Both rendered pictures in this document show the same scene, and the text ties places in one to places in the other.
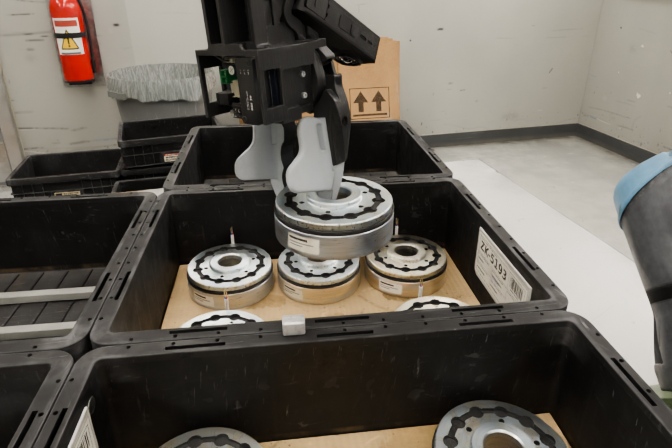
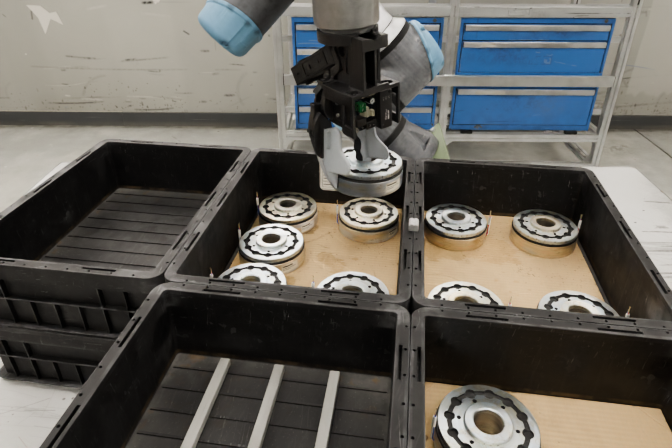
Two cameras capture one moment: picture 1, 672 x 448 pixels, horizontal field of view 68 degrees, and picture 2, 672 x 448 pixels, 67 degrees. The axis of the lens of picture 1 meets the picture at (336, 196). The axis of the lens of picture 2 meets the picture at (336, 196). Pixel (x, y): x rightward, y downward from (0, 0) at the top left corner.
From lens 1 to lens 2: 0.70 m
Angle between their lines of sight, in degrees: 66
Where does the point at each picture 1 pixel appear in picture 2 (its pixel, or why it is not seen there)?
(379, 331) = (420, 204)
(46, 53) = not seen: outside the picture
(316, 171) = (374, 145)
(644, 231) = not seen: hidden behind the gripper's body
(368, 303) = (312, 241)
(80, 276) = (158, 417)
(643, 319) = not seen: hidden behind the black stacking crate
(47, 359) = (420, 318)
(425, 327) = (420, 193)
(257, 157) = (340, 158)
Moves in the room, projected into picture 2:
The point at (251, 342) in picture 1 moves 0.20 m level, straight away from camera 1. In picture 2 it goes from (420, 242) to (272, 237)
